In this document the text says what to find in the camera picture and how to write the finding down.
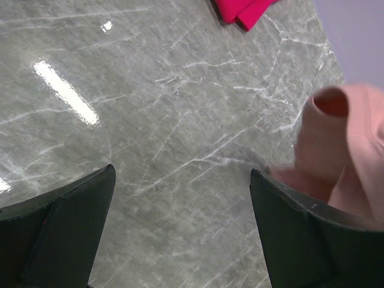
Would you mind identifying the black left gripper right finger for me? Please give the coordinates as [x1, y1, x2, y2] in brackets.
[250, 169, 383, 288]

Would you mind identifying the folded magenta t shirt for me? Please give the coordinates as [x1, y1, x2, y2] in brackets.
[211, 0, 279, 32]

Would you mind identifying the pink t shirt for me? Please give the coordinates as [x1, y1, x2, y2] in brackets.
[271, 83, 383, 221]

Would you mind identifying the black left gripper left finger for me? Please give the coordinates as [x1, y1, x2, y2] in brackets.
[1, 164, 116, 287]

